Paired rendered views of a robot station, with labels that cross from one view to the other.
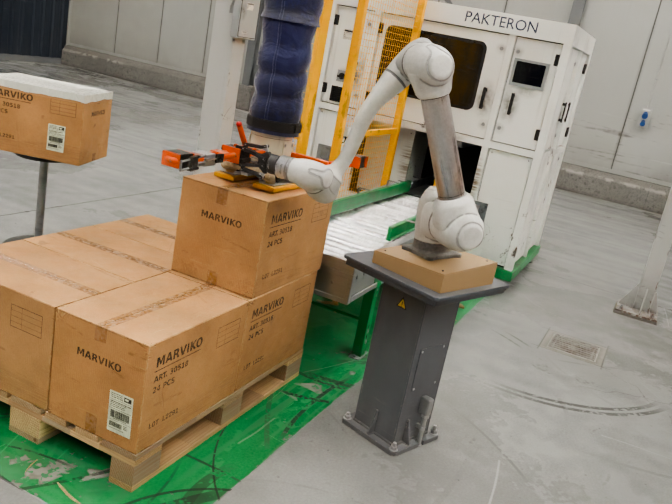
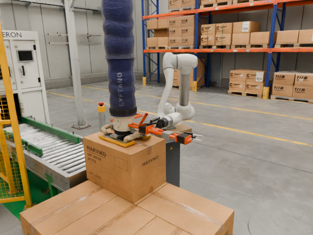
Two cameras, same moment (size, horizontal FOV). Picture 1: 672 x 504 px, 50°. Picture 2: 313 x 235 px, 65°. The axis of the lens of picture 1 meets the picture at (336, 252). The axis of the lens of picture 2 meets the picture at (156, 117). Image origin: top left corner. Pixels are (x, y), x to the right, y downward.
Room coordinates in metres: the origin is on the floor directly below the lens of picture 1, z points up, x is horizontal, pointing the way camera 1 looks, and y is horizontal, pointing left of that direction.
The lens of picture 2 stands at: (2.15, 2.14, 1.67)
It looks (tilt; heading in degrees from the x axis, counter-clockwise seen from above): 16 degrees down; 288
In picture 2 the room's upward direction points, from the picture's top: 1 degrees counter-clockwise
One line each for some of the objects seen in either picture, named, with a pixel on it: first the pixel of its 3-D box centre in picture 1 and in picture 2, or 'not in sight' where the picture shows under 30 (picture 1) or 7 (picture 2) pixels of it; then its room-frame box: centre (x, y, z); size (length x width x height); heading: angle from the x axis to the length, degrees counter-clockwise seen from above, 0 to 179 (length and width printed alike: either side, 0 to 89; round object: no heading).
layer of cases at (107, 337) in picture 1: (143, 308); (127, 234); (2.83, 0.75, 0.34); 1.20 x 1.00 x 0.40; 158
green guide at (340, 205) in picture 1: (364, 195); (8, 137); (4.86, -0.12, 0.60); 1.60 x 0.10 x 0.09; 158
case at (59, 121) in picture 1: (47, 117); not in sight; (4.21, 1.82, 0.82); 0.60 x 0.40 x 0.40; 88
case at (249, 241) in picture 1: (257, 226); (124, 159); (3.02, 0.36, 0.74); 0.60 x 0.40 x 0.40; 157
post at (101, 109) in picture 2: not in sight; (104, 144); (3.69, -0.46, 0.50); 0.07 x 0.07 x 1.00; 68
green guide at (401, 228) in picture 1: (438, 216); (49, 127); (4.65, -0.61, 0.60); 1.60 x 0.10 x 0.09; 158
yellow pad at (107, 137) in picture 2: (246, 169); (116, 137); (3.04, 0.44, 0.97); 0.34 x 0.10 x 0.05; 157
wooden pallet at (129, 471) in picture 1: (136, 366); not in sight; (2.83, 0.75, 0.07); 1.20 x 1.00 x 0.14; 158
